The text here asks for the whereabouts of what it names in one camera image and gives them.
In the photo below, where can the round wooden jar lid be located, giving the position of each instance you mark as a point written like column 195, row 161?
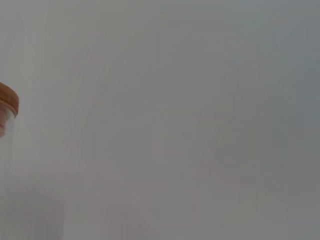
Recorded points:
column 8, row 97

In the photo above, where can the clear glass drink dispenser jar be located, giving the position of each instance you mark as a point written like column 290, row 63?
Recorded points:
column 7, row 140

